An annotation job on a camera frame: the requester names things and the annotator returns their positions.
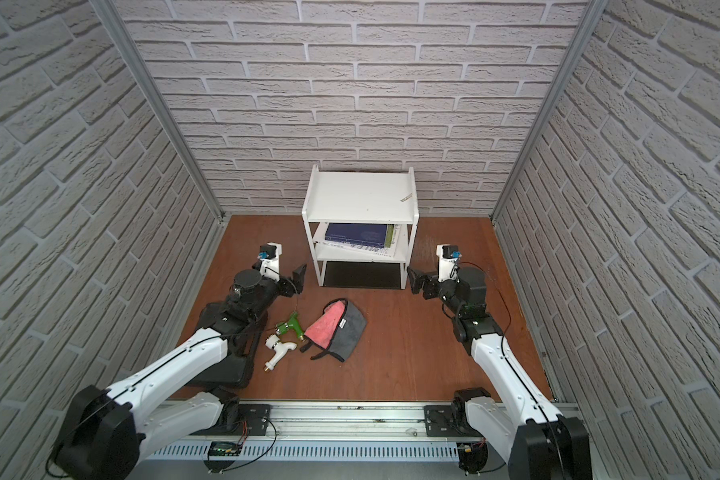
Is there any aluminium front rail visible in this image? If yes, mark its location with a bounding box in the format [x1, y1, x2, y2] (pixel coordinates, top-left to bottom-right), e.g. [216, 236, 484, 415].
[95, 400, 595, 445]

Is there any white two-tier bookshelf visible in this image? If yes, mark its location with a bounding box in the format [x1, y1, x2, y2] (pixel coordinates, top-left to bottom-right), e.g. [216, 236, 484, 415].
[301, 165, 420, 289]

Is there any black plastic tool case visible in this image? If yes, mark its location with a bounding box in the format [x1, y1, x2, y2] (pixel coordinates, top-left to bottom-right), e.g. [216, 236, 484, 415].
[187, 302, 268, 390]

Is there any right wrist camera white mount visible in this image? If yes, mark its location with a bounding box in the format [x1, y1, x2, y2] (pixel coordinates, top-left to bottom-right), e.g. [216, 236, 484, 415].
[436, 244, 461, 282]

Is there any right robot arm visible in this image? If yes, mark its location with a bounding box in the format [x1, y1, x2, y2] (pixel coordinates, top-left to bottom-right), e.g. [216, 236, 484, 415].
[407, 266, 593, 479]

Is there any green toy drill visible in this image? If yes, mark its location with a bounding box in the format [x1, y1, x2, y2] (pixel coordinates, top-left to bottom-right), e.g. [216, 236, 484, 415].
[275, 311, 305, 342]

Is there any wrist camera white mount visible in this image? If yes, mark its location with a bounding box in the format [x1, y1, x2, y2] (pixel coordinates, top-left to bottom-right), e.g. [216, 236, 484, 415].
[253, 242, 282, 281]
[436, 244, 461, 282]

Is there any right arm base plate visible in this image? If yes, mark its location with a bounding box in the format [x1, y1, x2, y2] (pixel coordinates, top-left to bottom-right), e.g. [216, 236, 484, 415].
[423, 404, 482, 439]

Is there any pink and grey cloth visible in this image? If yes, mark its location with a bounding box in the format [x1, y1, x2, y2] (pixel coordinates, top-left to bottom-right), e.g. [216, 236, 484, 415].
[299, 298, 368, 362]

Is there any round black connector puck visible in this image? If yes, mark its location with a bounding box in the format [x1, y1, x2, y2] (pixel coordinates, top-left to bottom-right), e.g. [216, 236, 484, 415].
[457, 443, 488, 475]

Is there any dark blue book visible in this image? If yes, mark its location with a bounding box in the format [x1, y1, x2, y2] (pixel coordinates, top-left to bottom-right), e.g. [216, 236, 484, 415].
[324, 223, 394, 248]

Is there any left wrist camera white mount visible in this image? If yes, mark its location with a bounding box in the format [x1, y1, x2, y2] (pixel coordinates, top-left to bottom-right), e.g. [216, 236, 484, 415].
[253, 242, 282, 281]

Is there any white plastic faucet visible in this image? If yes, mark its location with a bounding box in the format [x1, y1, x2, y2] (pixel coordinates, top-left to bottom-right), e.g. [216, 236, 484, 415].
[264, 334, 297, 371]

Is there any small green circuit board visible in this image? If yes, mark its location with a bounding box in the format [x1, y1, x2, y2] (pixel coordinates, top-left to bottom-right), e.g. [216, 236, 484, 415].
[208, 442, 243, 458]

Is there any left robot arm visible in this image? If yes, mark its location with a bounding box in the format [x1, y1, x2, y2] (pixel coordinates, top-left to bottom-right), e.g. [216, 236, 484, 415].
[46, 260, 307, 479]

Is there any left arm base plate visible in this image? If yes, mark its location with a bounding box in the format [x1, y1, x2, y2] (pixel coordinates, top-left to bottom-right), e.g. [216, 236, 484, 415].
[192, 403, 272, 437]

